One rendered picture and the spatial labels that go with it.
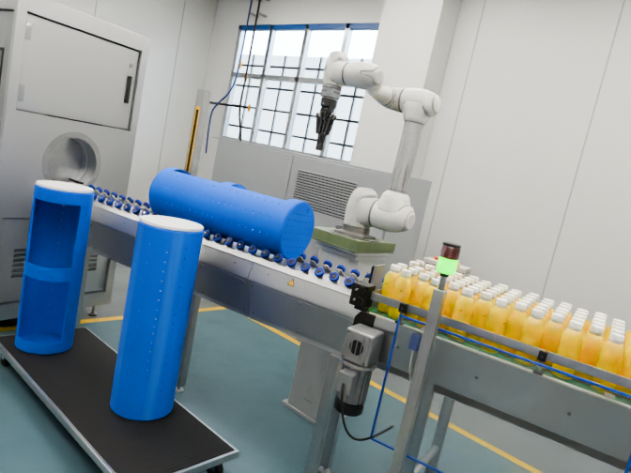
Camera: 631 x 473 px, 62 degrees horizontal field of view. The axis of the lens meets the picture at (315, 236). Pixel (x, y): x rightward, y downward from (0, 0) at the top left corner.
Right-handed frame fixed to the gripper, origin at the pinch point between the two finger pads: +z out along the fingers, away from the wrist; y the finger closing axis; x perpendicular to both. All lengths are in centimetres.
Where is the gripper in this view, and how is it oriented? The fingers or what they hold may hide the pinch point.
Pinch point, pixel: (320, 143)
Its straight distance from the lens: 247.3
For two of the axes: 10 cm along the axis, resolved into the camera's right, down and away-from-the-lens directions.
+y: 6.1, 2.3, -7.6
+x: 7.7, 0.8, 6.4
